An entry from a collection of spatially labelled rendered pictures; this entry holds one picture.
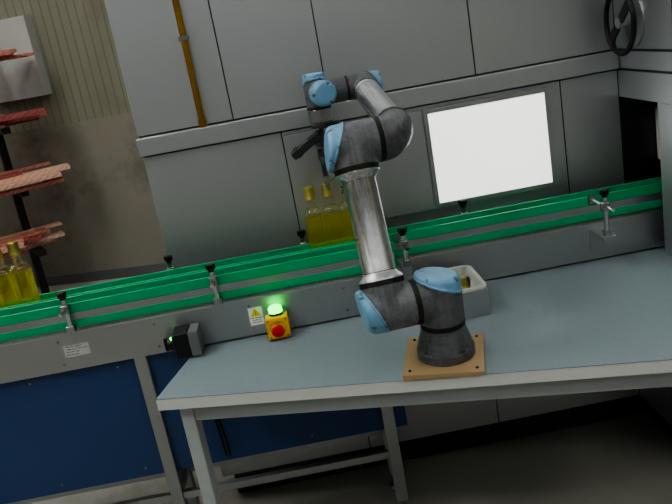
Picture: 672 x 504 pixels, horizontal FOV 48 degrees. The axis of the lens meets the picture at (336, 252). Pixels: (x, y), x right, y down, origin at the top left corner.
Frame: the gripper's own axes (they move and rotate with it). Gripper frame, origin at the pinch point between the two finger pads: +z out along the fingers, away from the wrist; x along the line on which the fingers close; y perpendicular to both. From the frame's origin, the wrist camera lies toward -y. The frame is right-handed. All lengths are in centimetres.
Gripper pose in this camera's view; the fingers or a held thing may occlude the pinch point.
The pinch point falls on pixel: (326, 185)
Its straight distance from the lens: 242.1
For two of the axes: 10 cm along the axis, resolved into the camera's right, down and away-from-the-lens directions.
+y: 9.8, -1.8, 0.1
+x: -0.6, -2.7, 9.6
